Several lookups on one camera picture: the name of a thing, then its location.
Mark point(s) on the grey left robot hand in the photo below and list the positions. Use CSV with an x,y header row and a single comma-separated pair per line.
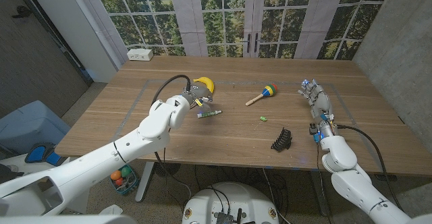
x,y
199,92

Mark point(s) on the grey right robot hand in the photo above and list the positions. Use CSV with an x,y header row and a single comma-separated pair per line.
x,y
319,99

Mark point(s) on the white green marker body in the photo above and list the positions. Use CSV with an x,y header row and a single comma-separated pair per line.
x,y
209,114

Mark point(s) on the green marker cap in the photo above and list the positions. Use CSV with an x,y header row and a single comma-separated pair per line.
x,y
263,118

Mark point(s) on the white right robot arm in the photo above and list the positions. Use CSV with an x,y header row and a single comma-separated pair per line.
x,y
351,183

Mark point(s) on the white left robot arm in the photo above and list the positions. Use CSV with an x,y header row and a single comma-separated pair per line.
x,y
101,163

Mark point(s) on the yellow toy banana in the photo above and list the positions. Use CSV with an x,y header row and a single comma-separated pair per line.
x,y
207,81

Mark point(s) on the colourful wooden maraca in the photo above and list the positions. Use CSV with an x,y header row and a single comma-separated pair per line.
x,y
269,90

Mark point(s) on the black hair clip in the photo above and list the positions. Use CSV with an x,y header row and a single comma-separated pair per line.
x,y
283,141

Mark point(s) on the white power outlet box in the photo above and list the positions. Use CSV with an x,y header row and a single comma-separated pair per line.
x,y
140,54

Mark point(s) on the printed window backdrop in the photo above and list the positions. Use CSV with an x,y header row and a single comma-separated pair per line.
x,y
216,15

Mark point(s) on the black round fan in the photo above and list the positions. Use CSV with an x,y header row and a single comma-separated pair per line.
x,y
167,169

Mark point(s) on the table leg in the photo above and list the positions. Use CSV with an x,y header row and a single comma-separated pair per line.
x,y
320,193
145,180

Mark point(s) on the white robot torso base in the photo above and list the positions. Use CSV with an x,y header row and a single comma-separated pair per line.
x,y
233,200

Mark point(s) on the basket of colourful balls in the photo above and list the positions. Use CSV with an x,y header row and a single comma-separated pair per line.
x,y
121,178

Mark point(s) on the white paper piece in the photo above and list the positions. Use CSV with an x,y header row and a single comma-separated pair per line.
x,y
113,210

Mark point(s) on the blue grey storage bin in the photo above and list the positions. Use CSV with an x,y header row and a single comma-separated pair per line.
x,y
30,126

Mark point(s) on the blue black pad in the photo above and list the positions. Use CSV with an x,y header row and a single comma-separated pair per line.
x,y
35,153

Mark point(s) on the black trouser leg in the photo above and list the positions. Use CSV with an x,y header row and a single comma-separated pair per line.
x,y
6,173

